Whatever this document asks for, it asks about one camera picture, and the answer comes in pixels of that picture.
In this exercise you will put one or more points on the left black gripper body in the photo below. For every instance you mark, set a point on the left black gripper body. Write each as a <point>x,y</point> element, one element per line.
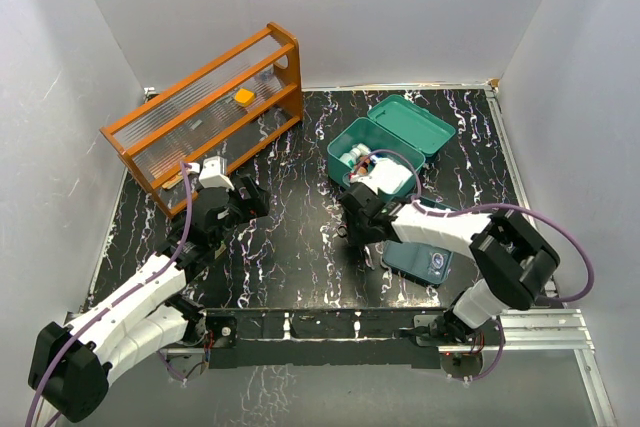
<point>244,210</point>

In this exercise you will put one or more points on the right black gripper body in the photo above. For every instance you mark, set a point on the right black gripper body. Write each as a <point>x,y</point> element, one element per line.
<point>358,232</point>

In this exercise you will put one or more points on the teal medicine box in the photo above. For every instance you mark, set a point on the teal medicine box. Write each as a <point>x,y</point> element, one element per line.
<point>395,128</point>

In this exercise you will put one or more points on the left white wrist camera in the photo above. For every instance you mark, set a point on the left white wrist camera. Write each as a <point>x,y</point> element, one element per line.
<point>212,173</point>

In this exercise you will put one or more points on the small tape roll bag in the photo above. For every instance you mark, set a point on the small tape roll bag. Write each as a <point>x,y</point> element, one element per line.
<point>439,264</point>

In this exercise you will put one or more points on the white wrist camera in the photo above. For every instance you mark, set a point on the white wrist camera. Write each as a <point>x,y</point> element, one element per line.
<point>371,180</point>
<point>212,173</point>

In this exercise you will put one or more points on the white gauze packet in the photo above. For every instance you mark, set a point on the white gauze packet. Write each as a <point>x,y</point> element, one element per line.
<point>390,177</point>

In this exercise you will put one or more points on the black handled scissors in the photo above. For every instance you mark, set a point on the black handled scissors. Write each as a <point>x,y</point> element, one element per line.
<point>355,255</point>

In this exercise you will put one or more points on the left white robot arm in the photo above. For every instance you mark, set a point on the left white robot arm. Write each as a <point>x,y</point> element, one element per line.
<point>74,365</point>

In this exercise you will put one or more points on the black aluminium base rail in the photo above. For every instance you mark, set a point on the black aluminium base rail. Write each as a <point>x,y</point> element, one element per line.
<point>374,336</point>

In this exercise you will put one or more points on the orange wooden shelf rack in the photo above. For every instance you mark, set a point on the orange wooden shelf rack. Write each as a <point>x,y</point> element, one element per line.
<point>196,117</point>

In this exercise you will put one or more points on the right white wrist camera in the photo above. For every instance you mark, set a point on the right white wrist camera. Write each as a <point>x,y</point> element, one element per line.
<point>371,180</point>

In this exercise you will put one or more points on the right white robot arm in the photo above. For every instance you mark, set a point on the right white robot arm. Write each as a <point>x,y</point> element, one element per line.
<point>514,259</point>

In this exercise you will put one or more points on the blue-grey divider tray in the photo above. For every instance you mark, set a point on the blue-grey divider tray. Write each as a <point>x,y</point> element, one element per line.
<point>411,260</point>

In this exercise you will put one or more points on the cream medicine carton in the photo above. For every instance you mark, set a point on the cream medicine carton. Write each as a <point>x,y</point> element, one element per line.
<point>218,252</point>

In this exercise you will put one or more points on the brown medicine bottle orange cap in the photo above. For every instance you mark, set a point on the brown medicine bottle orange cap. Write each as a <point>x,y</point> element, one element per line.
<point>364,165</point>

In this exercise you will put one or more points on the yellow-orange small block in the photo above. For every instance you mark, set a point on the yellow-orange small block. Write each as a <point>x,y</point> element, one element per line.
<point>244,97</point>

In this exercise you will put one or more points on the white teal bottle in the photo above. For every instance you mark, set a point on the white teal bottle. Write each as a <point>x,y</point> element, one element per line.
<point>352,157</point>

